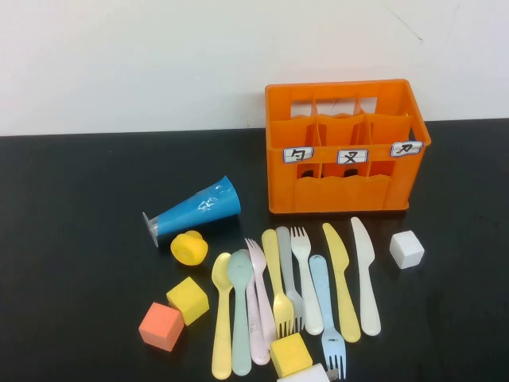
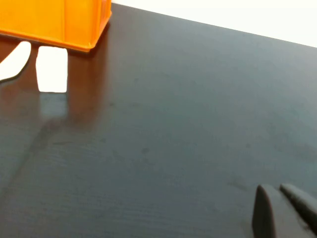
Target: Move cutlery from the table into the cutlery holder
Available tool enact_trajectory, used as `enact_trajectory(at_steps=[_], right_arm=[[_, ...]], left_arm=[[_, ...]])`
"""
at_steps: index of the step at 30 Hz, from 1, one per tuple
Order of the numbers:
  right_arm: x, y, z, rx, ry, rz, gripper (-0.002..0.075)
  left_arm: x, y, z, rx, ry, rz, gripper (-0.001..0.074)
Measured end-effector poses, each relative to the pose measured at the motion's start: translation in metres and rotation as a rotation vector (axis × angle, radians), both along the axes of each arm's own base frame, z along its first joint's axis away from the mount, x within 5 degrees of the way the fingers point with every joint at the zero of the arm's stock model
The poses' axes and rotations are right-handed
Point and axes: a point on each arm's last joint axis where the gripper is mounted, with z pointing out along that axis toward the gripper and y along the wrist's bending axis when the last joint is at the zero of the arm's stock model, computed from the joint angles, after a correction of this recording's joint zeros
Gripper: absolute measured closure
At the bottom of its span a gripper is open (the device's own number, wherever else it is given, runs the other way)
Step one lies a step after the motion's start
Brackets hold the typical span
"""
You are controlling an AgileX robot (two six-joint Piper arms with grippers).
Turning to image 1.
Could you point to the blue plastic fork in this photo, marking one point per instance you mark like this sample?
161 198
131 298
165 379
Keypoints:
324 290

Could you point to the blue cone cup clear base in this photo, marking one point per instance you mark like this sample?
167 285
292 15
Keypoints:
199 211

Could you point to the orange foam cube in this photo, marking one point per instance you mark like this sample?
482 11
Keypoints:
161 327

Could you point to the orange plastic cutlery crate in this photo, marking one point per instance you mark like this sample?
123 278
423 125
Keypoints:
286 187

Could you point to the white foam cube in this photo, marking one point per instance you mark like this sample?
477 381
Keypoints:
406 250

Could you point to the teal plastic spoon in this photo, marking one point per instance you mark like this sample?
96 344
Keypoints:
240 274

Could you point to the white power adapter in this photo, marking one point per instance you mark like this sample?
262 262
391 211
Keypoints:
306 375

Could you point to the grey plastic fork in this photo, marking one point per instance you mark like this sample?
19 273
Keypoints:
285 254

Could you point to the white plastic knife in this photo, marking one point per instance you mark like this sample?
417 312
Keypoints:
367 286

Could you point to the yellow plastic fork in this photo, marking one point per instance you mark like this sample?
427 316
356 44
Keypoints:
272 258

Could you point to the yellow foam cube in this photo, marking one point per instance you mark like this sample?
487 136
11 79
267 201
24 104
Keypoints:
189 300
291 355

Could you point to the yellow plastic knife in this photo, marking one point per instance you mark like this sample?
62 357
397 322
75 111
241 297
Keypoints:
342 286

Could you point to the pink plastic knife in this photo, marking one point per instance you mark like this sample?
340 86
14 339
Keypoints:
256 338

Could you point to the yellow round plastic toy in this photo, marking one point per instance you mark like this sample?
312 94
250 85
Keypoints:
189 248

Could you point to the yellow plastic spoon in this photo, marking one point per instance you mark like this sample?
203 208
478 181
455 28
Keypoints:
222 318

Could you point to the white label knife character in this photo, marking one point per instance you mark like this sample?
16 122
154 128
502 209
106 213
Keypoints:
406 149

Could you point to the pink plastic fork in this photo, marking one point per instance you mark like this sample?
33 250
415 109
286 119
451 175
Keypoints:
260 278

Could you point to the white plastic fork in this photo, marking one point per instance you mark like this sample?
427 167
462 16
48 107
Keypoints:
308 286

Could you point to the white label spoon character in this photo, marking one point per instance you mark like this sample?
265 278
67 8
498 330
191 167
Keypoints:
298 154

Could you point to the white label fork character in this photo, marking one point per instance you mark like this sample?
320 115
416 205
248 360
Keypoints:
352 156

